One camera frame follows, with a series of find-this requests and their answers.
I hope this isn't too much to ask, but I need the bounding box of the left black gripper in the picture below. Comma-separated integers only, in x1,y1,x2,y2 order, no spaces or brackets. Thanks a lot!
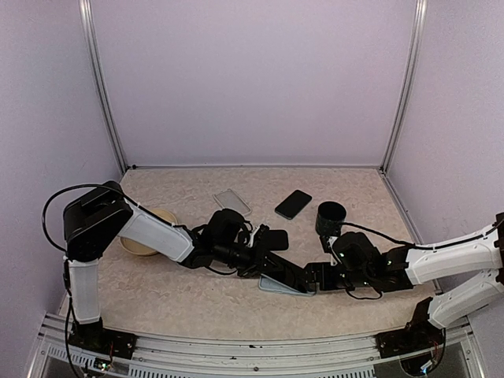
215,240,284,279

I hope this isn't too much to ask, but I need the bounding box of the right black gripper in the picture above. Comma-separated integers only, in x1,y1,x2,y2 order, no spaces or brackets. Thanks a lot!
297,261,373,291

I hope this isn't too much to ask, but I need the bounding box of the light blue phone case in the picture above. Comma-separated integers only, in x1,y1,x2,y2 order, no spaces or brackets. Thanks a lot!
258,275,316,297

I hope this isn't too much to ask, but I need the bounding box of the black phone front table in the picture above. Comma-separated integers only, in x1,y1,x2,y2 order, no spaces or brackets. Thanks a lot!
261,261,307,293

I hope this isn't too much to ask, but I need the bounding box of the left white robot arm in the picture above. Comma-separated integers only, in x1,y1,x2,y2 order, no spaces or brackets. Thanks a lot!
63,181,311,350

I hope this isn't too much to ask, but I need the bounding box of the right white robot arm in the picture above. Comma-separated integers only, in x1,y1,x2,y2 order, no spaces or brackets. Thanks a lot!
305,213,503,350

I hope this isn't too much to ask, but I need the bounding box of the black phone near mug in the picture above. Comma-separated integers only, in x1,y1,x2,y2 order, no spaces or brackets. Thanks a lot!
275,190,313,220

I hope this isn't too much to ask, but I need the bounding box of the clear white phone case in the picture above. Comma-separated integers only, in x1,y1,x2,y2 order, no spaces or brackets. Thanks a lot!
213,188,252,217

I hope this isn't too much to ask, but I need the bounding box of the dark green mug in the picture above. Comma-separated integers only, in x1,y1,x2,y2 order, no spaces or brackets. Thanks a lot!
315,201,347,239

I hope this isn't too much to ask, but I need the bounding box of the beige round plate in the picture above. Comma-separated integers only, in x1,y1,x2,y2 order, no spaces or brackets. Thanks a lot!
119,208,186,261

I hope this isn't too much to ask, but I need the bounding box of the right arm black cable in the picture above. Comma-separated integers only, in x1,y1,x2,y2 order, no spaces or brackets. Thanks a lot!
340,220,504,249

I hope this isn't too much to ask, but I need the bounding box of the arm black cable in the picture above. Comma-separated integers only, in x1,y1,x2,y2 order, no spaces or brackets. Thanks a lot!
340,220,504,249
41,183,127,253

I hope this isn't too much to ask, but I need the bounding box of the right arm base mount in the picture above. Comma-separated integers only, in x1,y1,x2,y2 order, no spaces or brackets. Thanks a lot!
376,297,445,358

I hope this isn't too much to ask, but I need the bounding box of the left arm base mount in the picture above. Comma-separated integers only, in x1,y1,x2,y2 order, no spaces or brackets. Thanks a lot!
69,322,138,360

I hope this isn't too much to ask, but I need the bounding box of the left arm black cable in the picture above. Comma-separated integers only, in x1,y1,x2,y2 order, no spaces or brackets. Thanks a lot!
41,183,127,253

